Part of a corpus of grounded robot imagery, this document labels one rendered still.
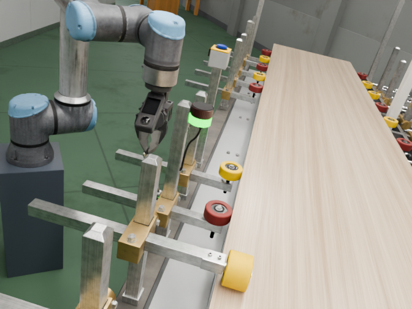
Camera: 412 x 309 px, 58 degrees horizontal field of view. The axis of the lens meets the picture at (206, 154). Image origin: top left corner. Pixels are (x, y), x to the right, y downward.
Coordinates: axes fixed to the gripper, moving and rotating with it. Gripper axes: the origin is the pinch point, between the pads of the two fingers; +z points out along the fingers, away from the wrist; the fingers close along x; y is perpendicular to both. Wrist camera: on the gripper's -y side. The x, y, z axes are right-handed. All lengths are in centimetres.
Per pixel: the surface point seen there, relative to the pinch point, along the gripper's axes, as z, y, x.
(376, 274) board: 11, -10, -67
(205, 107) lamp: -16.7, 1.5, -13.3
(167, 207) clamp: 14.1, -3.5, -9.1
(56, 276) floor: 101, 30, 46
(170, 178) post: 6.7, 0.5, -7.7
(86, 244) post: -11, -50, -7
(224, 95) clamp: 20, 118, -8
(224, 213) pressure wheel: 10.5, -3.7, -25.5
